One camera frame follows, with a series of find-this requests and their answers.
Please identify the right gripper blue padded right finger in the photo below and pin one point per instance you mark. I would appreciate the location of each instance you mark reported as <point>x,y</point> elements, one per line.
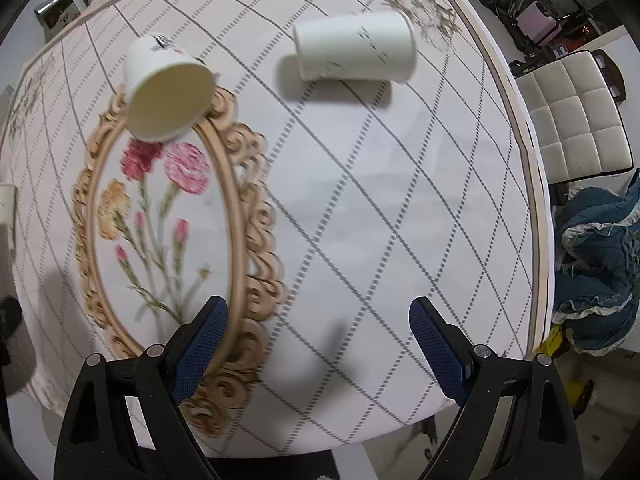
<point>445,348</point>

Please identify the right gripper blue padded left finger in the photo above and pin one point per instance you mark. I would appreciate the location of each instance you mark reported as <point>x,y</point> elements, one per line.
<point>195,346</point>

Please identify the white paper cup centre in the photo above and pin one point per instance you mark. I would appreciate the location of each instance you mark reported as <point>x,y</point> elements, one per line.
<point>166,88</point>

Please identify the white paper cup right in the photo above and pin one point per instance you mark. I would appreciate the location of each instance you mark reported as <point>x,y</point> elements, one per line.
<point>368,46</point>

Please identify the blue ruffled blanket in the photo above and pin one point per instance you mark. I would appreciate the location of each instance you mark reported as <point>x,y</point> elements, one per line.
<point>596,298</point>

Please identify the floral patterned tablecloth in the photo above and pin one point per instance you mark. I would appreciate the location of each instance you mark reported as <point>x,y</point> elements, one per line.
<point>320,207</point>

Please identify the white padded chair right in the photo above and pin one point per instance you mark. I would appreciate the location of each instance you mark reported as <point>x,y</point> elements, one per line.
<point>579,129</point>

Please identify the pink suitcase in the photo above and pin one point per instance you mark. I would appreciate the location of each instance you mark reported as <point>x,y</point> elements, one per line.
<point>538,24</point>

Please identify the dark tea box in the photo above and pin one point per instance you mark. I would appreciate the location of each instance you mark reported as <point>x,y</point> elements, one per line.
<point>54,15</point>

